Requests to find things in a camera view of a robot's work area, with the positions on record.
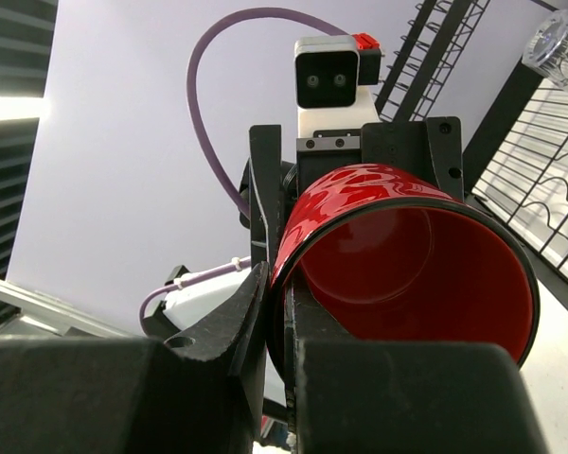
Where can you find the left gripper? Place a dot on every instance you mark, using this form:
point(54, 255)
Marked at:
point(350, 146)

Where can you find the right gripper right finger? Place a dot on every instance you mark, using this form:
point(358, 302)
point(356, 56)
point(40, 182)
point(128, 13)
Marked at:
point(365, 396)

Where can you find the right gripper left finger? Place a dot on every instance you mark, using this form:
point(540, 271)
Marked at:
point(201, 391)

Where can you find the red ceramic mug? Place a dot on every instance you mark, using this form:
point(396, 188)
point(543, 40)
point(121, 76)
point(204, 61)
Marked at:
point(393, 258)

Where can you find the clear glass tumbler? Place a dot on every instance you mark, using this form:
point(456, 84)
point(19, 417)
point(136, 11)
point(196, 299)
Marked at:
point(546, 53)

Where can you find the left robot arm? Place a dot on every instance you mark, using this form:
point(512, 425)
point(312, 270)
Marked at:
point(187, 297)

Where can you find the black wire dish rack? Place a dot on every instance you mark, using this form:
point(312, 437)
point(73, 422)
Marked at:
point(464, 59)

